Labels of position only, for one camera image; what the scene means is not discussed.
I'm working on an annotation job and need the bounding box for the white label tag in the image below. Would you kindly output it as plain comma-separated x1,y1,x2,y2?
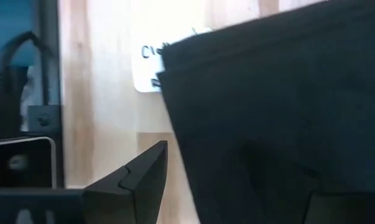
130,26,213,93

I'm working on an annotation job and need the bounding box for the black curved cable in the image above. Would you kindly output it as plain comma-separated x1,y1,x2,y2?
0,30,51,106

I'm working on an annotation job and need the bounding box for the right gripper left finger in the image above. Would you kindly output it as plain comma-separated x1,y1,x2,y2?
0,139,169,224

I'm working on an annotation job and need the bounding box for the black table frame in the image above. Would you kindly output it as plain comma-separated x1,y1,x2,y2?
37,0,65,189

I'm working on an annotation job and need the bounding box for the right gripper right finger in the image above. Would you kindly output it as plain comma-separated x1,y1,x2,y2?
303,189,375,224

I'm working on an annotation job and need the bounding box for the black box silver rim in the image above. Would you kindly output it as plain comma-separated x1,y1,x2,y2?
0,136,58,189

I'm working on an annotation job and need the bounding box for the black cloth napkin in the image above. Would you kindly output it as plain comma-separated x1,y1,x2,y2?
155,0,375,224

